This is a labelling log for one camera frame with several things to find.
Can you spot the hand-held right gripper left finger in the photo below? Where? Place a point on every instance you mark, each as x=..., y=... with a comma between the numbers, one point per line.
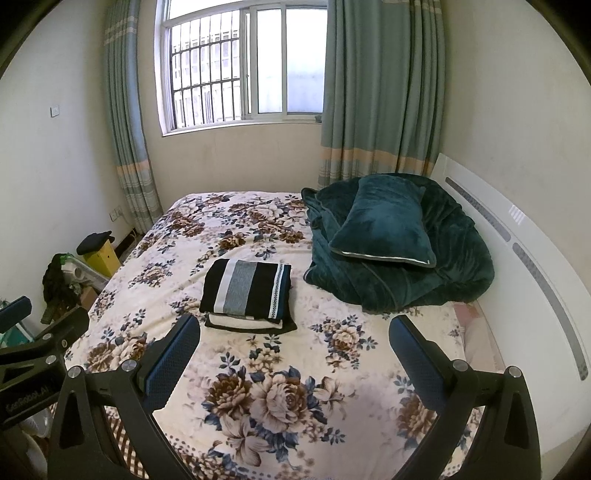
x=171, y=364

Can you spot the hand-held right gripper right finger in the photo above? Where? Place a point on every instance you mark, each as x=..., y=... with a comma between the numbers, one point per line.
x=415, y=360

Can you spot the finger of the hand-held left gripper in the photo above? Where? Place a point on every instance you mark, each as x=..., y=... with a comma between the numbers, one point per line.
x=14, y=310
x=64, y=325

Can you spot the black striped sweater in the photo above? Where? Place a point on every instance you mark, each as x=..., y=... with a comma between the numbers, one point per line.
x=249, y=288

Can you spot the dark clothes pile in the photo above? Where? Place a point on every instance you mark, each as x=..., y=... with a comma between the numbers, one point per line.
x=55, y=281

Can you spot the cardboard box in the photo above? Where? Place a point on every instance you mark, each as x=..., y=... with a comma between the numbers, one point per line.
x=90, y=297

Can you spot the white plastic container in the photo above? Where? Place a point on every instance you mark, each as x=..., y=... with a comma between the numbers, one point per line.
x=82, y=273

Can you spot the pink cloth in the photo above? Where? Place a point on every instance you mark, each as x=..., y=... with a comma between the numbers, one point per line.
x=475, y=332

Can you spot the dark green plush blanket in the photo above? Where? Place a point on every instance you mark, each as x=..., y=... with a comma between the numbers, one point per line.
x=415, y=286

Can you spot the yellow box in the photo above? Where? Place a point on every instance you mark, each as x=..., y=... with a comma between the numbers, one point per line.
x=105, y=262

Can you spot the white folded garment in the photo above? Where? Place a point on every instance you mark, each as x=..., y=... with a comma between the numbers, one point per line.
x=240, y=322

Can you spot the brown checked mattress pad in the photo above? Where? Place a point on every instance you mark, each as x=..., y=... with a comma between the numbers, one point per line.
x=122, y=434

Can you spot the black cloth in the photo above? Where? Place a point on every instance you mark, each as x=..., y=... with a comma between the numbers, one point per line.
x=94, y=242

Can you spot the dark green plush pillow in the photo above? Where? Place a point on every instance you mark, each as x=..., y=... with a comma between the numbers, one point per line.
x=383, y=226

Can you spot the white bed headboard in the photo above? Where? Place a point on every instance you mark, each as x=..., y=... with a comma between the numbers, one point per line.
x=531, y=277

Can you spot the floral bed sheet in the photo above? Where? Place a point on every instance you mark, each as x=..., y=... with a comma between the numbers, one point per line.
x=277, y=221

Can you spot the blue grey striped curtain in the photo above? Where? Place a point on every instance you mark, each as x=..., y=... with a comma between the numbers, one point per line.
x=378, y=92
x=127, y=138

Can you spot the metal window grille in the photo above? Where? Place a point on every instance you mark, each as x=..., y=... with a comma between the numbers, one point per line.
x=207, y=74

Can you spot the white framed window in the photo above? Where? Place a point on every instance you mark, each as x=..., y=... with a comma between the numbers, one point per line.
x=272, y=69

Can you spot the wall socket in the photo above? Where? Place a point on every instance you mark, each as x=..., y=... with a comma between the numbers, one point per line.
x=116, y=213

